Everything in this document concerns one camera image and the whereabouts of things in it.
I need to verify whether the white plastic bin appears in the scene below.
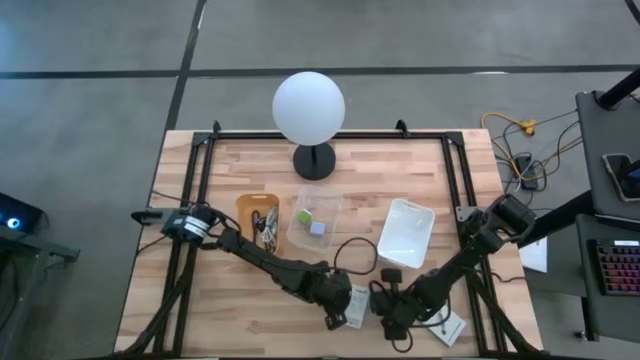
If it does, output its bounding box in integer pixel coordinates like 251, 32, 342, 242
375, 198, 436, 270

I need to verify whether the white densely printed booklet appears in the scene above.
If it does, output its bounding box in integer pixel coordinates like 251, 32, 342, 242
343, 284, 371, 330

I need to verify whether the black smartphone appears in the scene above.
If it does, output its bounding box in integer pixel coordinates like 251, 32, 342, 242
601, 153, 640, 204

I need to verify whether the white globe table lamp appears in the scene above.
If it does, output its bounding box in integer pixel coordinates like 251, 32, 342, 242
271, 70, 347, 182

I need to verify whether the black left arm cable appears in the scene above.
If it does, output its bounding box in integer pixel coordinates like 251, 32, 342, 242
333, 236, 379, 277

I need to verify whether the orange plastic bin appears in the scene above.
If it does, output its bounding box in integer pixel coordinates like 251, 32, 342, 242
234, 193, 282, 256

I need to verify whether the yellow floor cable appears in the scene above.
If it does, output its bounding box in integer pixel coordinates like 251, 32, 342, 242
480, 111, 584, 182

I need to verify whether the backlit black keyboard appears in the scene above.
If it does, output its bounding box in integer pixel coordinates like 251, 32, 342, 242
588, 238, 640, 297

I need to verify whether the grey desk top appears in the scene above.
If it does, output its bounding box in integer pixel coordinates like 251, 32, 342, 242
574, 89, 640, 224

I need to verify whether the dark purple cable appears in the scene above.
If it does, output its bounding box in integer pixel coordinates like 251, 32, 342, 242
250, 209, 265, 247

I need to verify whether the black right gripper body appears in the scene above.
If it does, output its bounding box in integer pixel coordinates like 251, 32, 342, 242
373, 293, 421, 336

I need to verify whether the white usb cable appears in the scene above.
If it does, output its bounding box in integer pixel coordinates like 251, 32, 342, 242
263, 203, 280, 241

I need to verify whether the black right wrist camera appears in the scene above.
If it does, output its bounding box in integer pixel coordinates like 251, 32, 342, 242
379, 268, 404, 296

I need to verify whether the grey metal side stand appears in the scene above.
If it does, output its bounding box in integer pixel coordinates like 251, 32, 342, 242
0, 224, 81, 360

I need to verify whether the dark grey keyboard tray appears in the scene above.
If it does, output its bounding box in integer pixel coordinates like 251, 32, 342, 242
574, 213, 640, 344

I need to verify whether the white paper sheet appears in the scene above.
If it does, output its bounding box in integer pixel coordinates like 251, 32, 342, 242
517, 235, 549, 275

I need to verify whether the black metal table frame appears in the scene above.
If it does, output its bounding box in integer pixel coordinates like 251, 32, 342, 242
117, 119, 539, 359

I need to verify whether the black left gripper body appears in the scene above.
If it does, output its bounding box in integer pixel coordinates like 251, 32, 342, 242
310, 278, 354, 321

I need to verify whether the black device with blue light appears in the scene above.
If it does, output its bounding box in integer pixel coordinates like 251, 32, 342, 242
0, 192, 44, 236

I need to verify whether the black monitor stand pole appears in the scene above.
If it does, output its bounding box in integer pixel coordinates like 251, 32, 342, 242
597, 67, 640, 111

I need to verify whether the white booklet with tool picture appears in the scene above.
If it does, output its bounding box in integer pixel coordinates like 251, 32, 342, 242
424, 305, 467, 348

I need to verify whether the black desk support bar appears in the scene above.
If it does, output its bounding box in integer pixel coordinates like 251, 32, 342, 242
517, 189, 596, 249

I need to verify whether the clear plastic bin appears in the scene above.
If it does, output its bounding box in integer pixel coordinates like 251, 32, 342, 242
286, 184, 345, 253

